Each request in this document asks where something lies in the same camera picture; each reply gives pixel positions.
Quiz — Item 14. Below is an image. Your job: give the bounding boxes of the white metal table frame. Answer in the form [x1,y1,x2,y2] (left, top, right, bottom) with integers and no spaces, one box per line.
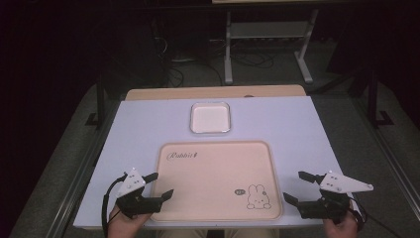
[223,9,320,85]

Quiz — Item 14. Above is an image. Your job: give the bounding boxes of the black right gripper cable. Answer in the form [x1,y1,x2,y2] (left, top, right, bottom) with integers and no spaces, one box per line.
[349,195,404,238]

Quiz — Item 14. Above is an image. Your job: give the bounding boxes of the person's left hand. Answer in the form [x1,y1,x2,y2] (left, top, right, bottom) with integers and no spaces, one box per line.
[107,205,153,238]

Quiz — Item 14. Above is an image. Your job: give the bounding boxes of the white square dish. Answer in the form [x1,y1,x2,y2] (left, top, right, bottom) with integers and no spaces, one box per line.
[189,101,232,135]

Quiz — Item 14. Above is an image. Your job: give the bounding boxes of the person's right hand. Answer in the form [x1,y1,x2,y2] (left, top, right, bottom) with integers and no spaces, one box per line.
[323,211,360,238]

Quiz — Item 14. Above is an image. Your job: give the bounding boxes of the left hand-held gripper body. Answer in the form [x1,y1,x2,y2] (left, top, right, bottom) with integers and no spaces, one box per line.
[115,168,163,219]

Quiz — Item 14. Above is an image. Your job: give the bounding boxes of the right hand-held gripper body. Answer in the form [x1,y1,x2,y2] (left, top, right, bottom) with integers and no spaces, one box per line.
[297,171,374,222]

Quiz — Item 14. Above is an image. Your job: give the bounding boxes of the pink tray with rabbit print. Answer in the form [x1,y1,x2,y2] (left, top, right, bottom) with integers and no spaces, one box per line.
[151,140,284,223]

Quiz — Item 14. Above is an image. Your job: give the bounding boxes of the black metal stand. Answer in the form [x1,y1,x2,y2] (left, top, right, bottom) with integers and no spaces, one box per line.
[367,64,394,129]
[84,74,107,130]

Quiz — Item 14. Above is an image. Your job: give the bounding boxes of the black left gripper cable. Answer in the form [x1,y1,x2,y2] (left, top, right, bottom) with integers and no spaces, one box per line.
[101,173,129,238]

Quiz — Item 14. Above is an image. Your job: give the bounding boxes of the black floor cables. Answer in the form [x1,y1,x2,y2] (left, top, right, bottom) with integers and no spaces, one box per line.
[230,49,275,69]

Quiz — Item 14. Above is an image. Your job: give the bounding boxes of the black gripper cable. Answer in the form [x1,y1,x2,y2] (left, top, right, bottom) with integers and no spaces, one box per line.
[349,195,404,238]
[101,173,129,238]

